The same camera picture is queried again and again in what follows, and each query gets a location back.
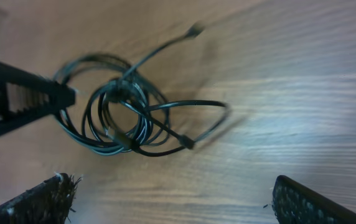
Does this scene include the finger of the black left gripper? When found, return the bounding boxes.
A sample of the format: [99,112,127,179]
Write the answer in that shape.
[0,62,75,136]

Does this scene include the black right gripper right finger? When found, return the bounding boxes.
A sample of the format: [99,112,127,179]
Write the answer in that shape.
[271,175,356,224]

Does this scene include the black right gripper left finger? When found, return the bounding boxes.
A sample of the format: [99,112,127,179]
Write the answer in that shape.
[0,172,82,224]

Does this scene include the black thin cable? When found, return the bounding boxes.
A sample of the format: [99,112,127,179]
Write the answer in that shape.
[52,23,230,157]

